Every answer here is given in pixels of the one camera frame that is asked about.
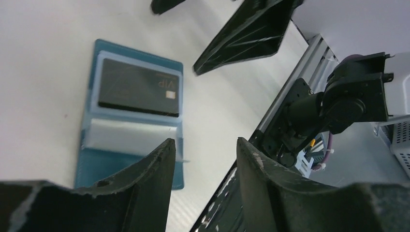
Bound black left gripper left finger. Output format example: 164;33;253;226
0;138;176;232

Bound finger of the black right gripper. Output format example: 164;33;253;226
193;0;303;75
150;0;185;15

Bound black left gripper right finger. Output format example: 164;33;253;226
236;137;410;232

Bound black VIP credit card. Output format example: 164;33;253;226
98;58;179;117

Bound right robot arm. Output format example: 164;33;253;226
193;0;410;168

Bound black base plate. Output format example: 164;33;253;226
191;78;311;232

